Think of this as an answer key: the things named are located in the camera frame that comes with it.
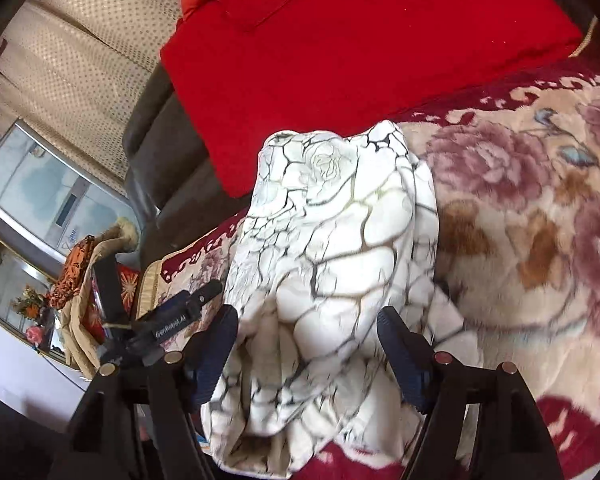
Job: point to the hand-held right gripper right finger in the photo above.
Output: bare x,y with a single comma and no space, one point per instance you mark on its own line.
404,360

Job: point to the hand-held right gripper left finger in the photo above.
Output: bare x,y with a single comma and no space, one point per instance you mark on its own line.
212,360

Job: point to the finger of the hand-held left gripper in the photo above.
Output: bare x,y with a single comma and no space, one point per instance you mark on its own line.
202,292

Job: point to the white crackle-patterned garment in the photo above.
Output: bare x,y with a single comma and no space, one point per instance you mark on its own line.
330,240

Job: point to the red box with gold starburst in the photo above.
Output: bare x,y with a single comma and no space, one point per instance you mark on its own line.
130,282

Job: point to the orange patterned cloth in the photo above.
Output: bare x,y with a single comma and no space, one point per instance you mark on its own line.
72,270

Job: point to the artificial flower bouquet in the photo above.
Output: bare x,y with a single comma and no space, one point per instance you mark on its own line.
30,302

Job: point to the floral plush blanket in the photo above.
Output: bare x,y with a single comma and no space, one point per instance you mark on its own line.
529,240

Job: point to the glass window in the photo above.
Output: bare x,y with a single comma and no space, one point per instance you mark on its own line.
35,190

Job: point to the beige dotted curtain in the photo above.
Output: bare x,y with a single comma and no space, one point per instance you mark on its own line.
80,50

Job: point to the red quilt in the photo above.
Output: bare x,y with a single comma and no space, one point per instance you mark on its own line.
355,60

